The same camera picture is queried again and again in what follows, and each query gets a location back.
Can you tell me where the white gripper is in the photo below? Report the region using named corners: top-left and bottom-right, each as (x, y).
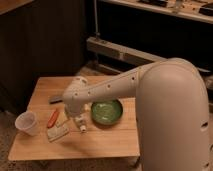
top-left (65, 103), bottom-right (91, 118)

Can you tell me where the white bottle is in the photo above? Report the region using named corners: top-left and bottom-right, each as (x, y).
top-left (74, 115), bottom-right (86, 132)

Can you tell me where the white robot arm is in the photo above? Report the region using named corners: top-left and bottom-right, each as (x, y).
top-left (63, 58), bottom-right (210, 171)

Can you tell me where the green bowl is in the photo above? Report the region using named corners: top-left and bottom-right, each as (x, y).
top-left (91, 100), bottom-right (123, 125)

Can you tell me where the orange carrot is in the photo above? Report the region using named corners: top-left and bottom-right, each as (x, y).
top-left (47, 109), bottom-right (60, 128)

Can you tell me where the dark grey rectangular block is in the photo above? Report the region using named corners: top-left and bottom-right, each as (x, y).
top-left (49, 96), bottom-right (62, 104)

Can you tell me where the beige sponge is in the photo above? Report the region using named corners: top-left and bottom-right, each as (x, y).
top-left (47, 123), bottom-right (69, 142)

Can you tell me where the wooden table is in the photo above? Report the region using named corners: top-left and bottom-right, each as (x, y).
top-left (8, 77), bottom-right (139, 161)

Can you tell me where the clear plastic cup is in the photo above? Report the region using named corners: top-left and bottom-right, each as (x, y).
top-left (15, 111), bottom-right (38, 136)

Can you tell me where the grey metal beam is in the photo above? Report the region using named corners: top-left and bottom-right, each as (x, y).
top-left (86, 37), bottom-right (164, 65)

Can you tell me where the background shelf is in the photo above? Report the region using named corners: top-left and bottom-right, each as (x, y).
top-left (102, 0), bottom-right (213, 24)

